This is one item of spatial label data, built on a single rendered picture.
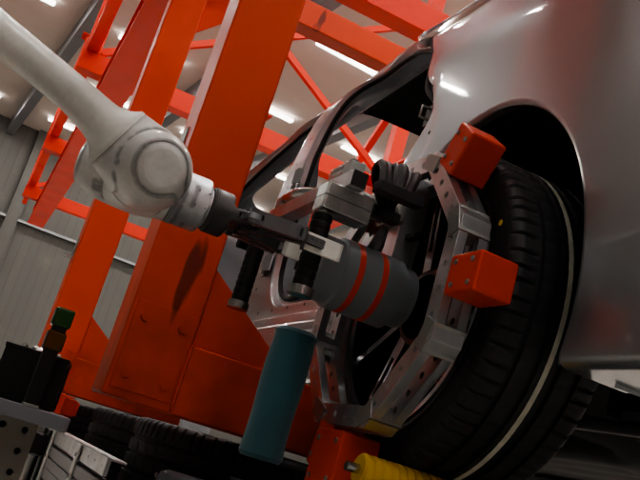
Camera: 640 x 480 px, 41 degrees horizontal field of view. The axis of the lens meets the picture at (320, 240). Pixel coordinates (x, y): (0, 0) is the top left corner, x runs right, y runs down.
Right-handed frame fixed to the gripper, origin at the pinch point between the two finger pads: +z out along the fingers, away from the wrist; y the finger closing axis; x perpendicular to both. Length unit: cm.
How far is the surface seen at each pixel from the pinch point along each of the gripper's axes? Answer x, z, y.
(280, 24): 67, -5, -60
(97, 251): 31, -9, -253
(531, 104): 45, 35, -3
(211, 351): -15, 4, -61
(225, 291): -1, 3, -62
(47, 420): -40, -26, -54
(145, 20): 214, -16, -412
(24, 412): -39, -31, -53
